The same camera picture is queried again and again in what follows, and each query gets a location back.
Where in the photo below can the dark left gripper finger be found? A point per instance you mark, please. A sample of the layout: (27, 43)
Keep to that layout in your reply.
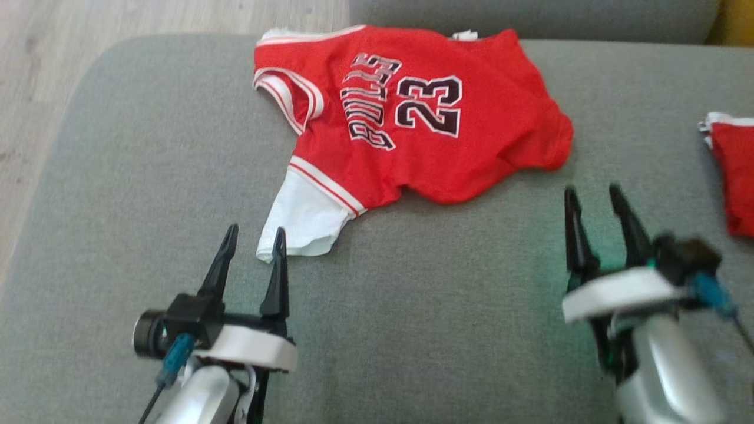
(278, 288)
(221, 271)

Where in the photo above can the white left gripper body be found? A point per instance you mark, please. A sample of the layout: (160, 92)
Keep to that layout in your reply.
(253, 347)

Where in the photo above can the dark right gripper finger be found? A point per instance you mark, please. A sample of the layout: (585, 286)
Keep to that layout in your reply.
(580, 247)
(635, 241)

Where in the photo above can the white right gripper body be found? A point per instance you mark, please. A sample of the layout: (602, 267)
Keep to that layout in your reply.
(618, 291)

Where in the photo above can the red shorts white stripe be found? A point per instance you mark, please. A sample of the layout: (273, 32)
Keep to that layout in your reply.
(739, 176)

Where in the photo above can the red basketball jersey white sleeves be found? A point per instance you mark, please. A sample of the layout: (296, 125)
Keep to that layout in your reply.
(483, 135)

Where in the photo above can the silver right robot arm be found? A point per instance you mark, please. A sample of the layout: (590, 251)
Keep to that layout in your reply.
(665, 377)

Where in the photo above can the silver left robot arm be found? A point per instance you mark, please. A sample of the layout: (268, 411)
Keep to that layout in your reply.
(200, 394)

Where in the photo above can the grey fabric sofa seat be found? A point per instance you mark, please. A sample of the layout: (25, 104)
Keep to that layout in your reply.
(442, 330)

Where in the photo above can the grey fabric sofa backrest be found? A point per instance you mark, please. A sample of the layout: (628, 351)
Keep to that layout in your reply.
(559, 15)

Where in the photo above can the yellow cushion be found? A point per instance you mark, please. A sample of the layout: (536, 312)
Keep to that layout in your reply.
(736, 20)

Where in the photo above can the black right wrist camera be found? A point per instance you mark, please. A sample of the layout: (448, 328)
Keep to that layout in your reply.
(686, 256)

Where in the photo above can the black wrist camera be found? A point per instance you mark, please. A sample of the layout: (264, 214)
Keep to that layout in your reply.
(177, 321)
(686, 256)

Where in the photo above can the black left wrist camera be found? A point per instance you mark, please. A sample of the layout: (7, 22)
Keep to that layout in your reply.
(177, 321)

